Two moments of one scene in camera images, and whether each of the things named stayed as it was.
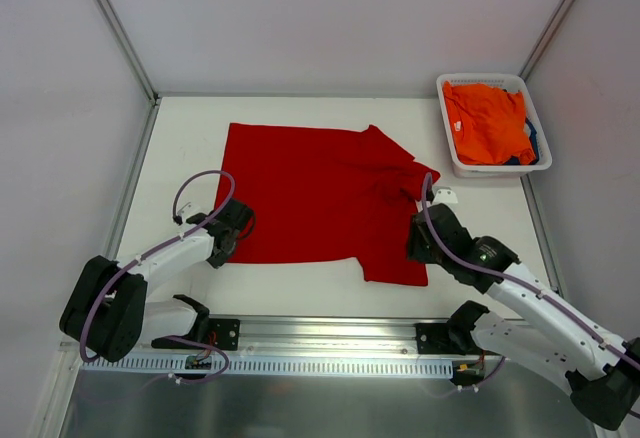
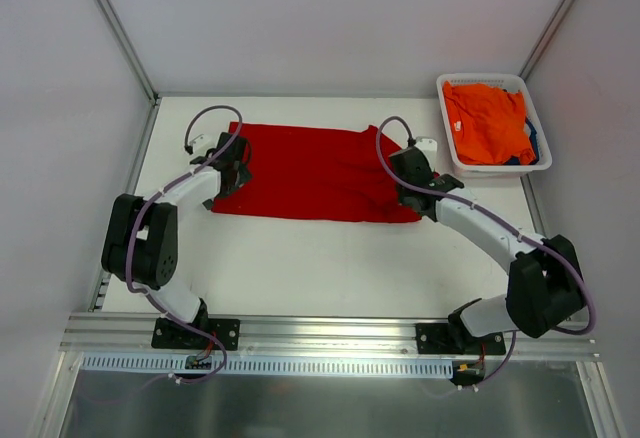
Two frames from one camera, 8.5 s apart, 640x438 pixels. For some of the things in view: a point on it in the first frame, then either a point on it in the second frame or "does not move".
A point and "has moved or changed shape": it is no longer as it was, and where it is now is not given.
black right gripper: x=420 y=244 -> x=413 y=198
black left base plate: x=222 y=334 does not move
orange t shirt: x=489 y=123 does not move
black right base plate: x=437 y=338 does not move
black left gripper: x=239 y=216 -> x=239 y=173
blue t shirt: x=515 y=160 does not move
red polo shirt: x=319 y=193 has moved or changed shape
